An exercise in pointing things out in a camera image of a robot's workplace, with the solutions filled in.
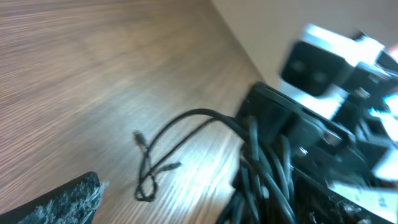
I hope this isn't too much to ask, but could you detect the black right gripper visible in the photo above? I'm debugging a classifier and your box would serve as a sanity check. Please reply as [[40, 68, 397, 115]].
[[236, 82, 397, 223]]

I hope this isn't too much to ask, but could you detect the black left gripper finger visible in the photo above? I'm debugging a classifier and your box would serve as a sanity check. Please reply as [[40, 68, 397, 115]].
[[1, 171, 109, 224]]

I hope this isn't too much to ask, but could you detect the black cable bundle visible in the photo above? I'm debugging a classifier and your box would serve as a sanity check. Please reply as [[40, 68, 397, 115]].
[[132, 108, 299, 224]]

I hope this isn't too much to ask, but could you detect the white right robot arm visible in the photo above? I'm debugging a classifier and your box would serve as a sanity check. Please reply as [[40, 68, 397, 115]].
[[224, 83, 397, 223]]

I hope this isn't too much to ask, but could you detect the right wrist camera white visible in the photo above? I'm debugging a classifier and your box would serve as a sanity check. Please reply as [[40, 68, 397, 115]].
[[279, 24, 397, 120]]

